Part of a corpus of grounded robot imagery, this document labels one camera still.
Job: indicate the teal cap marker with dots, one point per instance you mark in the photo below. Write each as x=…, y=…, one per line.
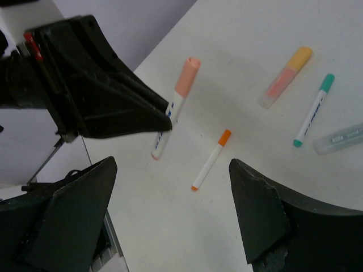
x=311, y=115

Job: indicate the orange cap marker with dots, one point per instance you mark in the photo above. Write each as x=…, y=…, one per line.
x=210, y=161

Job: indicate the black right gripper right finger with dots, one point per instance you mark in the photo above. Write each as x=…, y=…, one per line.
x=284, y=230

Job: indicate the pink cap marker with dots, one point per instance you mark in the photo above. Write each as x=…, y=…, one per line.
x=181, y=91

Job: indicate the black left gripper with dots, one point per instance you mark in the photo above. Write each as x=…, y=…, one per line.
x=97, y=80

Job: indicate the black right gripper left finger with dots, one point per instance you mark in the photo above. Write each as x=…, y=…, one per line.
x=18, y=218

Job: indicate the orange cap highlighter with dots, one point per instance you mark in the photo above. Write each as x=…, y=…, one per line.
x=285, y=77

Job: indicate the green cap highlighter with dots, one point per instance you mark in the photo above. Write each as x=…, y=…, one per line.
x=339, y=140

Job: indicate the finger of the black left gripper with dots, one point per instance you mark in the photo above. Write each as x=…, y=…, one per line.
x=101, y=125

